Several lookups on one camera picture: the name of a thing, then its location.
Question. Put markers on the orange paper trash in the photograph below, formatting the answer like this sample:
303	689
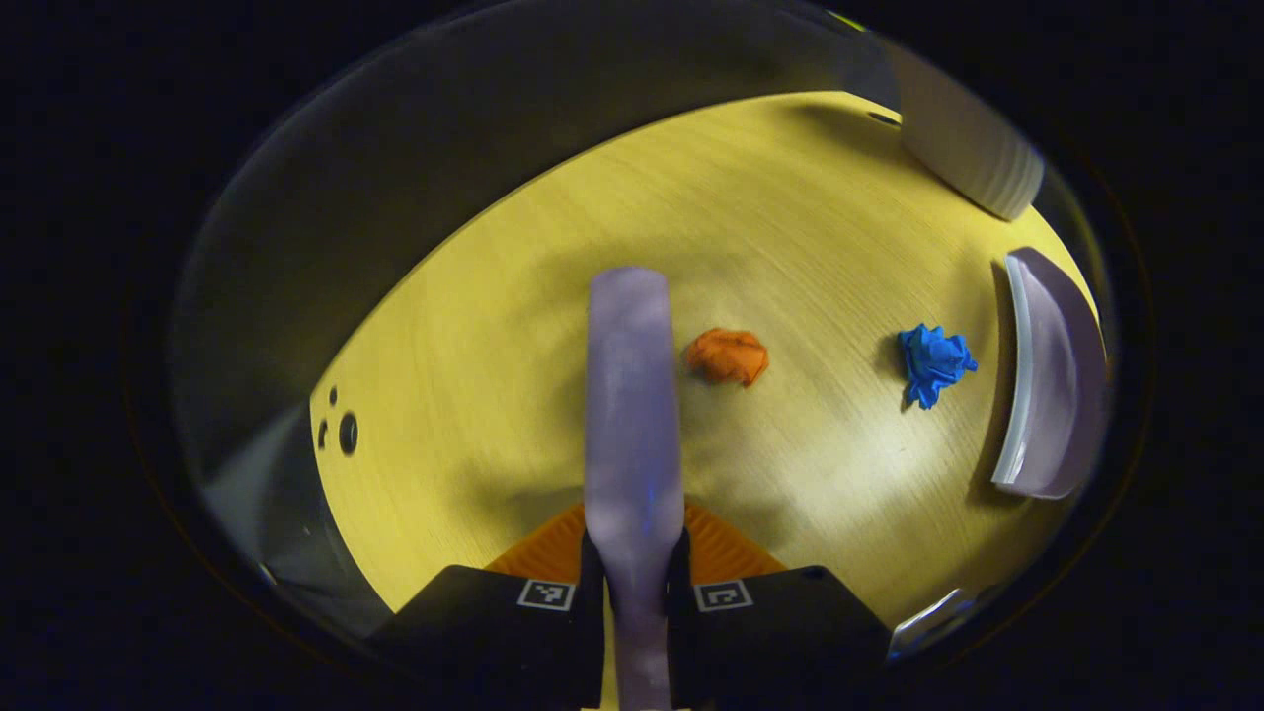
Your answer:
729	355

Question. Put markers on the pink dustpan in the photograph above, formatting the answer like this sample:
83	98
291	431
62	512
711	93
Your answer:
1062	385

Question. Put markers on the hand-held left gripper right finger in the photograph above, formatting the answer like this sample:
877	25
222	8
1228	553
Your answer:
780	632

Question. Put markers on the blue paper trash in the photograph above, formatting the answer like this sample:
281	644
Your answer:
933	360

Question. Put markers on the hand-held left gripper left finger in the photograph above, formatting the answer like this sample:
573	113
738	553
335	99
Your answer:
494	632

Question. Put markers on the small pink broom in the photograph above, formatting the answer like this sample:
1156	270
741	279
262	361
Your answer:
632	395

